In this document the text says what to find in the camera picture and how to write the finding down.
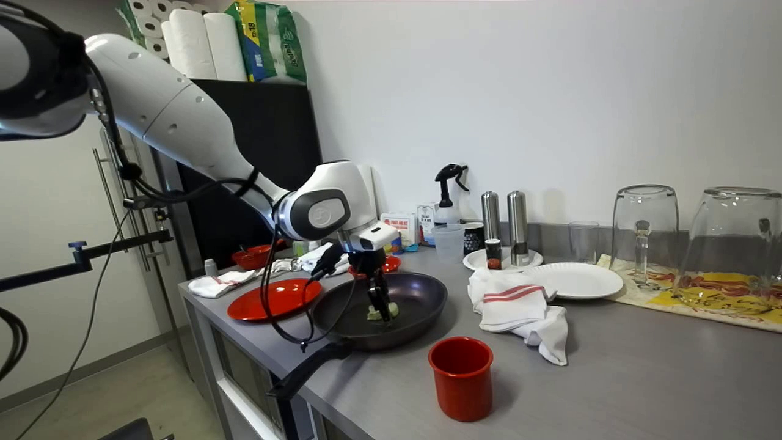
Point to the red kitchen utensil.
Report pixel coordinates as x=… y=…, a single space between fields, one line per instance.
x=258 y=258

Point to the crumpled white cloth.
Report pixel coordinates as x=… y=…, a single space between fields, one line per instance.
x=213 y=283

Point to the silver shaker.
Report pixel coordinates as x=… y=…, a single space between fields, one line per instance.
x=491 y=210
x=520 y=220

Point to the yellow green sponge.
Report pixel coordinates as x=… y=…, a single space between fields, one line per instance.
x=389 y=311

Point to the dark equipment case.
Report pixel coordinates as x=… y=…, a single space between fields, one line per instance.
x=135 y=431

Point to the large red plate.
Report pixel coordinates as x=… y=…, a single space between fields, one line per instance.
x=284 y=296

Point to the green yellow package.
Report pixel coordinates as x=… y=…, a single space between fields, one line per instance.
x=272 y=38

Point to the large white plate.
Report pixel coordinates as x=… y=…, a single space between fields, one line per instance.
x=579 y=282

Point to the white spray bottle black nozzle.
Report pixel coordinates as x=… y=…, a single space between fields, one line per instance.
x=447 y=220

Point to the grey metal rack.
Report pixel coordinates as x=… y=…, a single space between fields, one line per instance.
x=184 y=260

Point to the small white bottle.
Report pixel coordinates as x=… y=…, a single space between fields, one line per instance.
x=212 y=266

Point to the upturned glass pitcher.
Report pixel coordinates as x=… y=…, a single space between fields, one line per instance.
x=646 y=233
x=736 y=234

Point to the patterned paper roll pack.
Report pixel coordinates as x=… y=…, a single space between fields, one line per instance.
x=148 y=24

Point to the folded white towel blue stripes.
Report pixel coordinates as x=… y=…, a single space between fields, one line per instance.
x=310 y=260

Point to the black frying pan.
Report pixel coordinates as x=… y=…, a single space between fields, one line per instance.
x=416 y=305

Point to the small white printed box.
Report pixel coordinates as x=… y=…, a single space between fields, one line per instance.
x=427 y=220

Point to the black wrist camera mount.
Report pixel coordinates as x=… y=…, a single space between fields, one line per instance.
x=328 y=260

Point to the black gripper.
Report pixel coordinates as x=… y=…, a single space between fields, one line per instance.
x=371 y=264

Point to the grey drawer cabinet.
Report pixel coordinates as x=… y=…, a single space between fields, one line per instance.
x=245 y=382

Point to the black cabinet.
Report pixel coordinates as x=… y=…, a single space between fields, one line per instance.
x=278 y=122

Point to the small dark spice jar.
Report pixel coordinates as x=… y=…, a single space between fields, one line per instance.
x=494 y=255

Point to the white towel red stripe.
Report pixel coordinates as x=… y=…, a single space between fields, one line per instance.
x=515 y=305

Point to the yellow patterned mat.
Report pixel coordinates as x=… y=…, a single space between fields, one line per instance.
x=709 y=302

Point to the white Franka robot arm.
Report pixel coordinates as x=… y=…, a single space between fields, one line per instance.
x=180 y=112

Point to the small white plate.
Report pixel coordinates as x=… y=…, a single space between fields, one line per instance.
x=477 y=260

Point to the red cup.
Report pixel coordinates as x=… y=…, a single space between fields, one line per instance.
x=464 y=382

